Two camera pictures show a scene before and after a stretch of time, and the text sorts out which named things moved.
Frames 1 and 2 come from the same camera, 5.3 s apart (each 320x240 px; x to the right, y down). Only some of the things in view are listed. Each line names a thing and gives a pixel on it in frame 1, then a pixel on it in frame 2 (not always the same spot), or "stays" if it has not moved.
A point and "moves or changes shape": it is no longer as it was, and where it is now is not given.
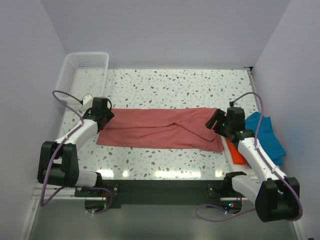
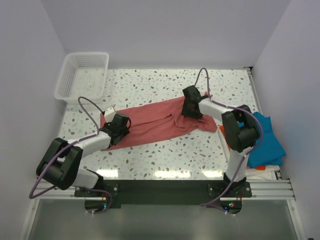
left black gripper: [109, 115] to [125, 131]
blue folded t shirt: [266, 135] stays
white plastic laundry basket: [83, 73] stays
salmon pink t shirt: [183, 129] moves or changes shape
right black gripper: [218, 116] to [185, 111]
